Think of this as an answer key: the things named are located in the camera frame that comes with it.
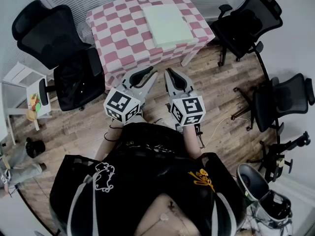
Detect white floor cable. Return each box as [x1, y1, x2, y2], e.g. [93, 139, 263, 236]
[203, 114, 252, 142]

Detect person's left forearm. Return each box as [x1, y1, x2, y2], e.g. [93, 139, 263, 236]
[94, 114, 126, 162]

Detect person's right forearm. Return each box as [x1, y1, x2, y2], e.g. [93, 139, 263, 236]
[183, 124, 203, 160]

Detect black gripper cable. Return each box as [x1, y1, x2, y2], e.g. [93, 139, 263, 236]
[195, 123, 206, 150]

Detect small white side table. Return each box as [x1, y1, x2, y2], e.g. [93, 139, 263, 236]
[0, 61, 53, 146]

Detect grey black headset device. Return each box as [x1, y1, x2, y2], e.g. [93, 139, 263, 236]
[235, 163, 294, 231]

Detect colourful toy pieces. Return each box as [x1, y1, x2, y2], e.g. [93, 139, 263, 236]
[26, 92, 43, 122]

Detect pale green object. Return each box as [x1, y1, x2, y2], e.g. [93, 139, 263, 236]
[142, 3, 199, 49]

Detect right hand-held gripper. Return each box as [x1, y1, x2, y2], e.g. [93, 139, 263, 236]
[163, 67, 206, 132]

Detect black wrist bands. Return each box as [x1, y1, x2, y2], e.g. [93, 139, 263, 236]
[103, 123, 123, 143]

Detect large black mesh office chair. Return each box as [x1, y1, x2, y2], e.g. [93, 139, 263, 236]
[11, 0, 107, 112]

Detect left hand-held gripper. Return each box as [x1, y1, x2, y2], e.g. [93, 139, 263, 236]
[103, 66, 159, 124]

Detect person's black printed top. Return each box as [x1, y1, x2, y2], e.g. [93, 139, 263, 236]
[48, 121, 248, 236]

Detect pink white checkered tablecloth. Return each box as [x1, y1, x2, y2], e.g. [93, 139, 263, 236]
[86, 0, 216, 91]

